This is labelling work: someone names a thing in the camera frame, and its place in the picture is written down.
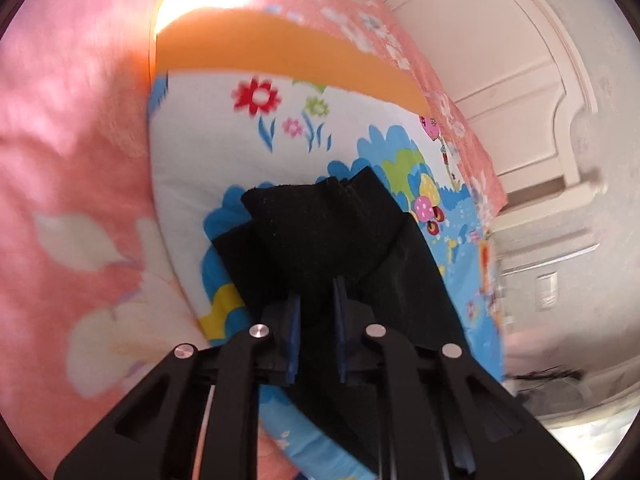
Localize dark blurred object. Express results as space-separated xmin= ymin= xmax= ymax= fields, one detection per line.
xmin=514 ymin=367 xmax=585 ymax=411

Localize cartoon printed blanket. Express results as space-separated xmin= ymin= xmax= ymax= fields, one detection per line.
xmin=146 ymin=7 xmax=506 ymax=480

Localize white panelled wardrobe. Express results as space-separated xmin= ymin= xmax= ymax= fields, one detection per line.
xmin=360 ymin=0 xmax=608 ymax=271

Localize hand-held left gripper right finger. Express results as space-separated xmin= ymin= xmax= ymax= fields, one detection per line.
xmin=332 ymin=276 xmax=586 ymax=480

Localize pink floral bedsheet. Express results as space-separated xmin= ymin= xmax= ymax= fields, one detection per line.
xmin=0 ymin=0 xmax=508 ymax=480

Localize black pants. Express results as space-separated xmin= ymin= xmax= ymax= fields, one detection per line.
xmin=212 ymin=166 xmax=471 ymax=471

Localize white wall socket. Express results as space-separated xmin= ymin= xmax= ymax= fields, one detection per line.
xmin=535 ymin=272 xmax=559 ymax=311

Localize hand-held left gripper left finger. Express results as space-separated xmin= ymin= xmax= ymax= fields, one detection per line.
xmin=54 ymin=294 xmax=302 ymax=480

